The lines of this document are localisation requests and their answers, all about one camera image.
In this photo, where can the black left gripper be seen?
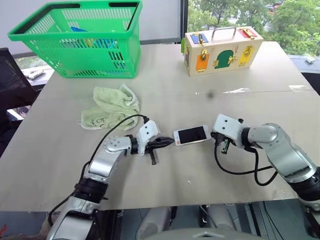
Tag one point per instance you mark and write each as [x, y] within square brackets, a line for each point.
[153, 145]

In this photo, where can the white desk clutter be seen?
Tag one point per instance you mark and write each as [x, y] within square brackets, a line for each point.
[33, 73]

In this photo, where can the grey robot torso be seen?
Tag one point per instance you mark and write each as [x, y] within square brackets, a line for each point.
[205, 235]

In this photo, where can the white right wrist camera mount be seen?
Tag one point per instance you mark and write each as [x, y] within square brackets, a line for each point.
[226, 125]

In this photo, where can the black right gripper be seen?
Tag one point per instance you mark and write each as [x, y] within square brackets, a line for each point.
[220, 140]

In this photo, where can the teal snack package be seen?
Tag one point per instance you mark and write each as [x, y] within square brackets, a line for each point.
[101, 43]

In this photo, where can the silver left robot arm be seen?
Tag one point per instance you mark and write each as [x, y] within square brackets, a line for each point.
[100, 165]

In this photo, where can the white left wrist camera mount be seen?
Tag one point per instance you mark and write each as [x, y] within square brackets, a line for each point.
[147, 132]

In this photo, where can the blue package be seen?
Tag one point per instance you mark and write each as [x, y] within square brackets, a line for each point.
[78, 29]

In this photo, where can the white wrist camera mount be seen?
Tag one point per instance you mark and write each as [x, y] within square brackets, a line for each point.
[147, 132]
[226, 125]

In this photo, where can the dark window frame post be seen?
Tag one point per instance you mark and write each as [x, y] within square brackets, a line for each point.
[184, 20]

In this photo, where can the clear tape strip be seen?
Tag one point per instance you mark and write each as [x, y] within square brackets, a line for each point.
[297, 87]
[236, 90]

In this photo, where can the small grey rooftop object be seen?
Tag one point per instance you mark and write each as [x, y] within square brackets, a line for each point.
[310, 60]

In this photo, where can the light green towel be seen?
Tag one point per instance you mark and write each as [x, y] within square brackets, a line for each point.
[112, 105]

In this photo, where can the black mesh chair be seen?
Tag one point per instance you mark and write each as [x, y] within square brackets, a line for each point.
[15, 87]

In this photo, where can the wooden lock box toy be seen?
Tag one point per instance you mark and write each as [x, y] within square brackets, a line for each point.
[225, 62]

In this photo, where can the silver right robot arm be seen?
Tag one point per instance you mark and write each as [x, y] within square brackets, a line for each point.
[287, 155]

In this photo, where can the green plastic shopping basket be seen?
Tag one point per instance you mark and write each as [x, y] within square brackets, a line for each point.
[75, 60]

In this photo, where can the grey rounded robot leg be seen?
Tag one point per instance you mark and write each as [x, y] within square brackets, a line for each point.
[220, 218]
[155, 222]

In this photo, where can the white smartphone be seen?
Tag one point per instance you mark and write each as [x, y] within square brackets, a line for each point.
[191, 135]

